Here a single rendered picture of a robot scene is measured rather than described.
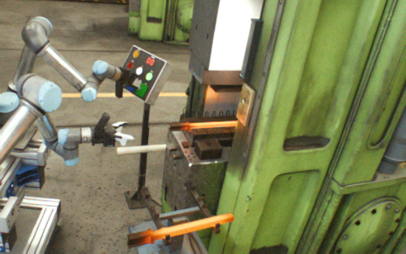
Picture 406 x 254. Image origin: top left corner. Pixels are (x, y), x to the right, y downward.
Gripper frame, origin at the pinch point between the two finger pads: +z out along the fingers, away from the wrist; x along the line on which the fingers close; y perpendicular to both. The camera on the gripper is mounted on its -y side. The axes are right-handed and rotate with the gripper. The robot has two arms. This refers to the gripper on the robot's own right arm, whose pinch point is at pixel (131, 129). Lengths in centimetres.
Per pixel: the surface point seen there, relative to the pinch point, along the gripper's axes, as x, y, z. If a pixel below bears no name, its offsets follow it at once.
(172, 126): 1.2, -1.0, 21.2
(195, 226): 63, 7, 13
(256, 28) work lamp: 27, -61, 42
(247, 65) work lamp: 27, -45, 42
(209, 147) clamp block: 18.2, 2.0, 35.2
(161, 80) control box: -41.5, -8.5, 25.7
